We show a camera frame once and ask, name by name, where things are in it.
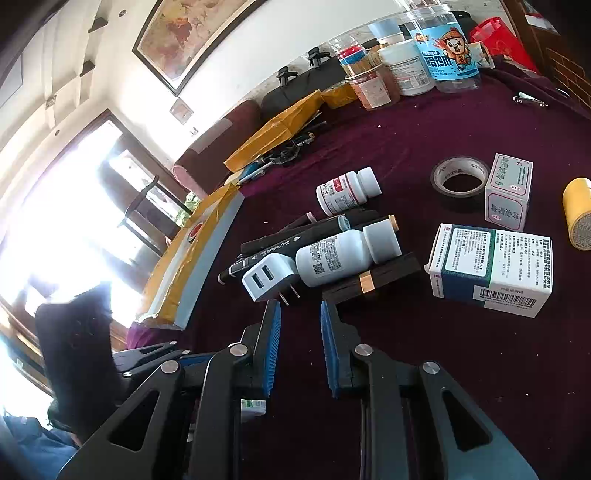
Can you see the person's blue clothing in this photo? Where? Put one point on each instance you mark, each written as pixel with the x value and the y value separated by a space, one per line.
pixel 27 447

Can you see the blue plastic item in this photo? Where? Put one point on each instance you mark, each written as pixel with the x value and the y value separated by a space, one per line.
pixel 253 171

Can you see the plain black marker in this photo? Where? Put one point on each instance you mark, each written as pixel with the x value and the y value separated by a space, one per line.
pixel 360 217

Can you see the black rod tool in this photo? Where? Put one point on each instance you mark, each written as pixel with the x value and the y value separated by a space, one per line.
pixel 311 130

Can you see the large yellow taped box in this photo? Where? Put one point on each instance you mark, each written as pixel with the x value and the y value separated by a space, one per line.
pixel 184 277

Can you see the black marker pale cap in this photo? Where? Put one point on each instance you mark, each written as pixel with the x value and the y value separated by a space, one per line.
pixel 295 225

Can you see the maroon sofa cushion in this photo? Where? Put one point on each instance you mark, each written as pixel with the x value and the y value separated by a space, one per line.
pixel 212 138

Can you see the small yellow taped tray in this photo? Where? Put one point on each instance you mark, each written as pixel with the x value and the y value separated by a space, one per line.
pixel 277 127

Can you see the wooden brick-pattern ledge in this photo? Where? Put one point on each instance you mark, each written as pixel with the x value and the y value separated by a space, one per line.
pixel 554 46

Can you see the black ribbed tool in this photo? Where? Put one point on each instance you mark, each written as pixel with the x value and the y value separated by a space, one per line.
pixel 286 152

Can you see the black block gold band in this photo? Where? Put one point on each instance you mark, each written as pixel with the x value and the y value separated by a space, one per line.
pixel 392 272

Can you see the framed painting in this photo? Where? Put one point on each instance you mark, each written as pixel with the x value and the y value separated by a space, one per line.
pixel 194 32

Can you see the light blue container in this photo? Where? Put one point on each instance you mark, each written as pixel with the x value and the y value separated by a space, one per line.
pixel 385 32

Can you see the white plastic jar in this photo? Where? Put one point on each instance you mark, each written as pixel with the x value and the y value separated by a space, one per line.
pixel 408 67

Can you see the tape roll red core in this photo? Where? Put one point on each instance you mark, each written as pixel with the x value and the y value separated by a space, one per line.
pixel 195 230

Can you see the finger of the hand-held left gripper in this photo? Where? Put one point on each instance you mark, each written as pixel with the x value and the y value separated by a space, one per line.
pixel 147 349
pixel 196 359

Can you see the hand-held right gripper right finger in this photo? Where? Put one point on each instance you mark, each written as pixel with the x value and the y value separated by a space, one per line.
pixel 328 350

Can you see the metal clip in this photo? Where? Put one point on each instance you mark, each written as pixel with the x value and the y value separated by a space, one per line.
pixel 531 100

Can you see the white USB charger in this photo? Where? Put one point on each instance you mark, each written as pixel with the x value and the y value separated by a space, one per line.
pixel 268 277

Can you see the white purple medicine box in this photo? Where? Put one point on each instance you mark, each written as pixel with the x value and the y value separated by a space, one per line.
pixel 508 194

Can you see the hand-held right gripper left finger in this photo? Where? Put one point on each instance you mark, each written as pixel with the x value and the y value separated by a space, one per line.
pixel 273 350

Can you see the black pen with clip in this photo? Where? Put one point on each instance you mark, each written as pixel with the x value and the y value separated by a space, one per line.
pixel 231 271

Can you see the black bag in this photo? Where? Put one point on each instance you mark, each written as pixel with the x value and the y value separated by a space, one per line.
pixel 459 21

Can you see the maroon tablecloth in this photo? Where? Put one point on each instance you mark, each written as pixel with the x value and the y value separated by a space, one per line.
pixel 461 369

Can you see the black tape roll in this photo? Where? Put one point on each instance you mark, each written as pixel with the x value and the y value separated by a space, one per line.
pixel 455 164

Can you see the large white plastic bottle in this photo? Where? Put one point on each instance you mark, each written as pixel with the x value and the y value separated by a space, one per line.
pixel 341 254

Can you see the clear jar orange label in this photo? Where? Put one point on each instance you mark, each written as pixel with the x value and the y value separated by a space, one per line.
pixel 374 87

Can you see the small white red-label bottle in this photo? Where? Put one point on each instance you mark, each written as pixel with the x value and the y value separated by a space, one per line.
pixel 344 191

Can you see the red bag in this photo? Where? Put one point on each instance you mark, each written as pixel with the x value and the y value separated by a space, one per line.
pixel 498 41

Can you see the green white packet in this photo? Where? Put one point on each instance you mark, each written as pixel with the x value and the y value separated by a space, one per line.
pixel 253 408

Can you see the black marker tan cap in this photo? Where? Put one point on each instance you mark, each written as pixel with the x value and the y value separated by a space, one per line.
pixel 391 220

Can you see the black clip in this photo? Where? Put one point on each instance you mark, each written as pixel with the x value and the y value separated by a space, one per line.
pixel 286 74
pixel 317 55

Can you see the large clear jar blue label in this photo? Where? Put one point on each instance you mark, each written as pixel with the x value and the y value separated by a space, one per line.
pixel 450 50

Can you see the yellow tape roll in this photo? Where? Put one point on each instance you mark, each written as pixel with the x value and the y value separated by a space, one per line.
pixel 339 94

